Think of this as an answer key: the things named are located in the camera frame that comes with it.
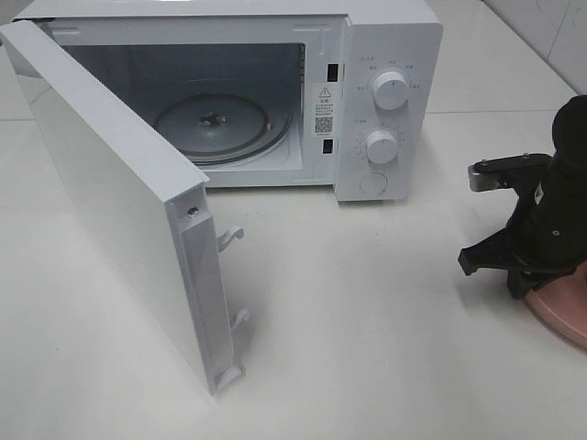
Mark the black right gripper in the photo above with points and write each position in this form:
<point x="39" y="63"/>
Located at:
<point x="547" y="229"/>

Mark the pink round plate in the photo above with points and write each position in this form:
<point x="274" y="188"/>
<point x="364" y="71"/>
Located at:
<point x="561" y="305"/>

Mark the round white door button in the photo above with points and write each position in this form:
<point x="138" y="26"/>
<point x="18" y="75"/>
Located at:
<point x="374" y="184"/>

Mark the white microwave door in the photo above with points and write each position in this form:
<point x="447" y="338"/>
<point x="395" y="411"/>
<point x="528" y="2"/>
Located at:
<point x="142" y="199"/>

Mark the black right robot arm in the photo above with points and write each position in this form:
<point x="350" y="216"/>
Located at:
<point x="569" y="139"/>

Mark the lower white timer knob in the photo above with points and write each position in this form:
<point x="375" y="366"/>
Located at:
<point x="381" y="147"/>

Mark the upper white power knob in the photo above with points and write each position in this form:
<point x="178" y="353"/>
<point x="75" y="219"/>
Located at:
<point x="390" y="89"/>

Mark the white microwave oven body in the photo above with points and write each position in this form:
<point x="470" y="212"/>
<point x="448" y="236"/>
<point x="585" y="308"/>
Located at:
<point x="145" y="52"/>

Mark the white warning label sticker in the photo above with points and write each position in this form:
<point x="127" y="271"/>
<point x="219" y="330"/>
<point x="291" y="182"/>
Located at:
<point x="324" y="108"/>

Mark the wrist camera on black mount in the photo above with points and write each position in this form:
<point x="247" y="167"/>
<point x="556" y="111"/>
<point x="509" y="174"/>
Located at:
<point x="521" y="173"/>

